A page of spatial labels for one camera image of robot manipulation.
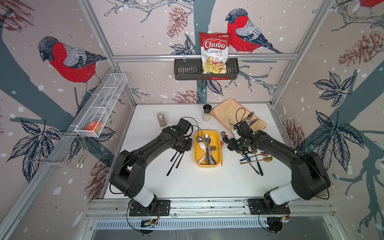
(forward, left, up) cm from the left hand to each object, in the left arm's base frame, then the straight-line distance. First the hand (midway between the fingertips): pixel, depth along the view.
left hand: (191, 144), depth 87 cm
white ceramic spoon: (+3, -8, -8) cm, 12 cm away
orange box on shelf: (-5, +42, +25) cm, 49 cm away
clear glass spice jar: (+20, +21, -1) cm, 29 cm away
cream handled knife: (+25, -28, -10) cm, 39 cm away
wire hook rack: (-17, +48, +26) cm, 57 cm away
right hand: (+1, -24, -3) cm, 25 cm away
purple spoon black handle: (-1, +7, -9) cm, 12 cm away
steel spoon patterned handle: (-4, -10, -7) cm, 13 cm away
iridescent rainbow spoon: (+12, -22, -8) cm, 27 cm away
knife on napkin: (+24, -44, -8) cm, 51 cm away
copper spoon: (-5, +7, -9) cm, 13 cm away
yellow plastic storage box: (+9, -16, -6) cm, 19 cm away
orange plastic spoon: (+4, -20, -8) cm, 22 cm away
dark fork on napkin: (+28, -44, -9) cm, 53 cm away
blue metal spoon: (-3, +11, -10) cm, 15 cm away
